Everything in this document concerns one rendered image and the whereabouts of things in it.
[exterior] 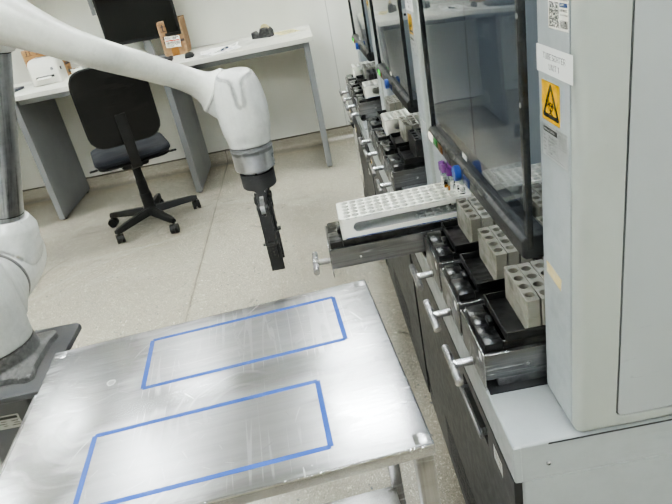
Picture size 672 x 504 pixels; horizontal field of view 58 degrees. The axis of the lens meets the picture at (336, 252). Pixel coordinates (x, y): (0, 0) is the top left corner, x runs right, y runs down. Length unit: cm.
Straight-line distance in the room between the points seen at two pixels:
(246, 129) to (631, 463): 89
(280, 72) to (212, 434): 410
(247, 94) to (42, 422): 69
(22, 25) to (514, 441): 108
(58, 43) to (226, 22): 357
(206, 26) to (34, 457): 408
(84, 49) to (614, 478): 116
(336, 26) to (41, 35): 368
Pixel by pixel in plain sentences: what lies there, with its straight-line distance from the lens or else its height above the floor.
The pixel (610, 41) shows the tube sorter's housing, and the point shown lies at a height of 126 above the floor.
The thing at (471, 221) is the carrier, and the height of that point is 88.
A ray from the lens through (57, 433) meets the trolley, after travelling 105.
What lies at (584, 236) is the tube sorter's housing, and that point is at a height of 105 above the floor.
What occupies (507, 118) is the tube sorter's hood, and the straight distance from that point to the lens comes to 88.
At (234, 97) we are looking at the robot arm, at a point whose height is 117.
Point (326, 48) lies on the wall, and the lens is 481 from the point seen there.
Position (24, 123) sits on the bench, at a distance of 457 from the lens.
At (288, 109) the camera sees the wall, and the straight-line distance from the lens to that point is 488.
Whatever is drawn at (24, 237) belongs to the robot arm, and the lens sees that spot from 157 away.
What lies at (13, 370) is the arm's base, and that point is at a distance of 148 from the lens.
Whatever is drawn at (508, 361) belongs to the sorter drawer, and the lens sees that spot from 98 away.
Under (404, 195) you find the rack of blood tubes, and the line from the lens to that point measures 139.
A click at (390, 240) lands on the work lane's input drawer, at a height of 80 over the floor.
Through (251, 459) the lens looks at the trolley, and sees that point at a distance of 85.
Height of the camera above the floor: 140
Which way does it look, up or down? 27 degrees down
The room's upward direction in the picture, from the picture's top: 12 degrees counter-clockwise
